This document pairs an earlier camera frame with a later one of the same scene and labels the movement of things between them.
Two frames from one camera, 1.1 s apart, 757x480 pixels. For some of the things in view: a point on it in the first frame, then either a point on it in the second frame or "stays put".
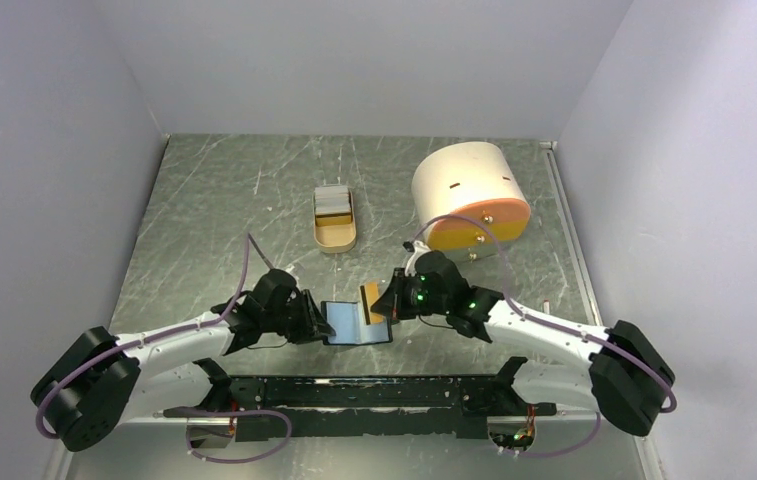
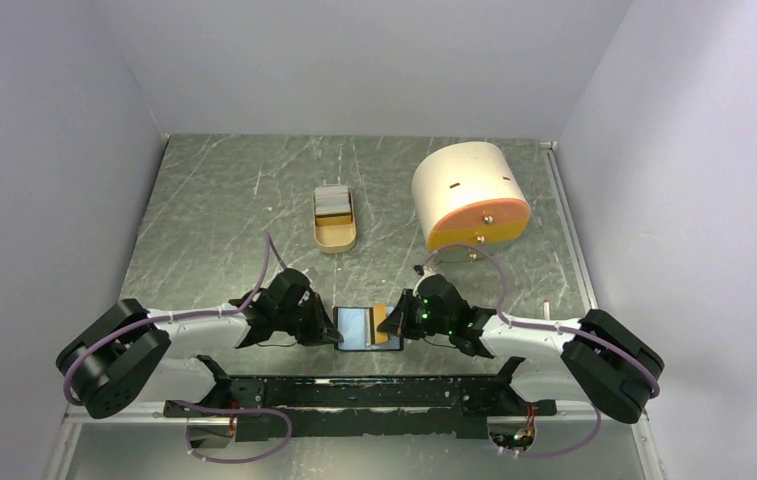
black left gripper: (313, 325) stays put
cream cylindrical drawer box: (474, 179) stays put
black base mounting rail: (438, 406) stays put
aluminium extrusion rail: (551, 148) stays put
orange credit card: (372, 294) → (380, 315)
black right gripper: (393, 305) → (399, 322)
